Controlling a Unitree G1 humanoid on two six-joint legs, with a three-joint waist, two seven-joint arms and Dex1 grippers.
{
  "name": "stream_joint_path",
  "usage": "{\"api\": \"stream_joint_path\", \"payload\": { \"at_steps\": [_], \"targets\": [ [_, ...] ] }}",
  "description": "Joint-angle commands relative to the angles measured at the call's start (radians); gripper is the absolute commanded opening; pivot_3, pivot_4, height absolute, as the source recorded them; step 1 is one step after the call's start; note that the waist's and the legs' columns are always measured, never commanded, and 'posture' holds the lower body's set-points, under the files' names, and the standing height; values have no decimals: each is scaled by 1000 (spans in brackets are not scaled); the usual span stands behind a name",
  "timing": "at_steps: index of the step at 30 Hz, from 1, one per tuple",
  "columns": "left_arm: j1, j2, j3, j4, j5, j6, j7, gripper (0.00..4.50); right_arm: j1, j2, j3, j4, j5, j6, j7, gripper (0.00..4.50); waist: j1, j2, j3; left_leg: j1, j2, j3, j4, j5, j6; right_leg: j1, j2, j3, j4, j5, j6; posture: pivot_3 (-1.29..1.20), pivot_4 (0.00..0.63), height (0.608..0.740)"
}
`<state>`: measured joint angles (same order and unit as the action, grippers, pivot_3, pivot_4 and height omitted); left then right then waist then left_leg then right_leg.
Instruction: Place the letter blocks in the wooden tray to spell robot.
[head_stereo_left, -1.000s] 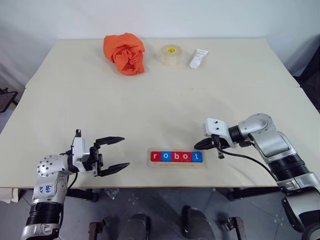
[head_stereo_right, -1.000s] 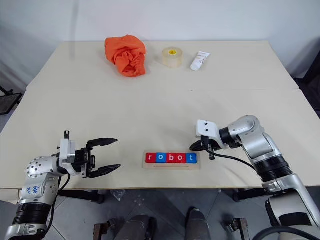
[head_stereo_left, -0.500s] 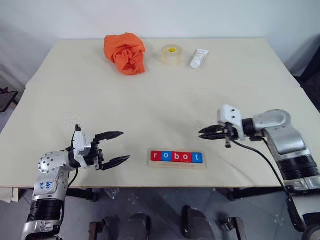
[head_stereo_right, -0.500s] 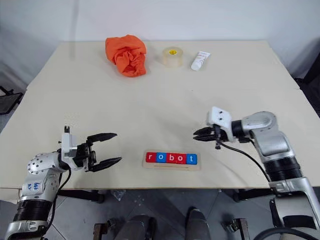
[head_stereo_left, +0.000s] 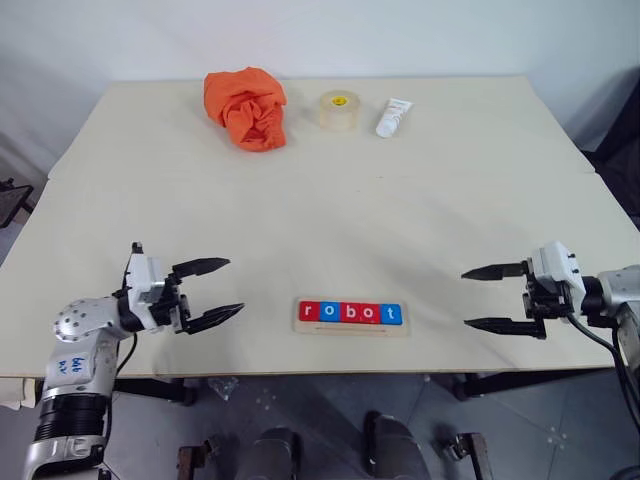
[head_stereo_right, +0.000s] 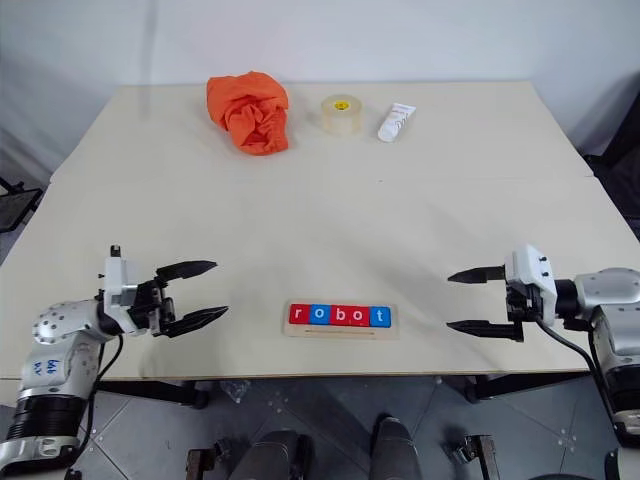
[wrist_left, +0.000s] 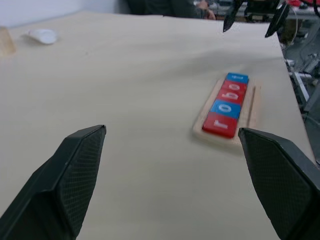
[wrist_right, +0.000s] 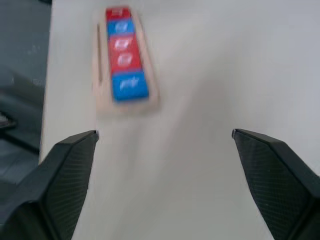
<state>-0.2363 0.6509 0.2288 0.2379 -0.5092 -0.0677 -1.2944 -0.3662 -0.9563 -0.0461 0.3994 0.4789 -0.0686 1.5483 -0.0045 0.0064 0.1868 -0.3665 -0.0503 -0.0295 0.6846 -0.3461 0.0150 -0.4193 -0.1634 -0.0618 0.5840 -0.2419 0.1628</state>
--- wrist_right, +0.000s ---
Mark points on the red letter b block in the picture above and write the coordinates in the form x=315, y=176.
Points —
x=123, y=44

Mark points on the blue letter t block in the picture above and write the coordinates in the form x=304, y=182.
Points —
x=130, y=86

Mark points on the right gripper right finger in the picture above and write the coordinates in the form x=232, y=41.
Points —
x=280, y=185

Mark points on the blue letter o block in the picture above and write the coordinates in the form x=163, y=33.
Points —
x=121, y=27

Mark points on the red letter r block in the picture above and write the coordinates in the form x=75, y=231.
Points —
x=117, y=12

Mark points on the red letter o block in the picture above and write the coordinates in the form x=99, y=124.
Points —
x=126, y=61

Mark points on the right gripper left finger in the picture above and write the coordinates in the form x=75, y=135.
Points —
x=50, y=190

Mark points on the wooden letter tray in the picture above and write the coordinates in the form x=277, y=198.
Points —
x=150, y=75

